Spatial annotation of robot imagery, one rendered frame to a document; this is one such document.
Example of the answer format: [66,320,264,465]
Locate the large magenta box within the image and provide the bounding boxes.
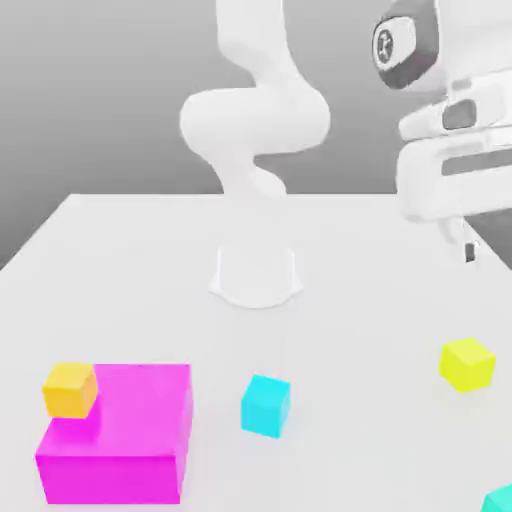
[34,362,195,506]

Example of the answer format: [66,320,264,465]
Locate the small yellow cube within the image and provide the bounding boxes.
[437,336,498,394]

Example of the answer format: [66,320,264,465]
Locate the small cyan cube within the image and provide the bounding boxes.
[239,373,292,440]

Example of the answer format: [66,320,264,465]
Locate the small orange cube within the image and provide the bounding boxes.
[41,361,100,421]

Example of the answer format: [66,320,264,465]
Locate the small teal cube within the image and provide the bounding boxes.
[479,483,512,512]

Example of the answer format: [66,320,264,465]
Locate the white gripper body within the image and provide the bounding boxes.
[394,134,512,224]

